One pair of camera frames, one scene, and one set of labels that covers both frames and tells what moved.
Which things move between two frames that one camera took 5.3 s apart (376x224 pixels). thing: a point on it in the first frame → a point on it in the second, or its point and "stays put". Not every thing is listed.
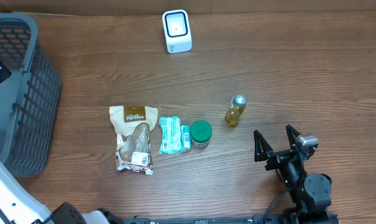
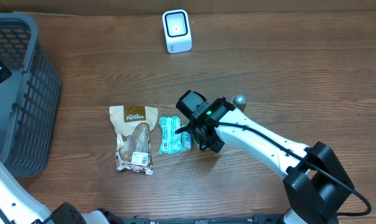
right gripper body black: x=278 y=159 → x=211 y=140
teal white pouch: x=170 y=135 stays put
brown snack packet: x=133 y=126 stays put
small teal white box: x=186 y=139 stays put
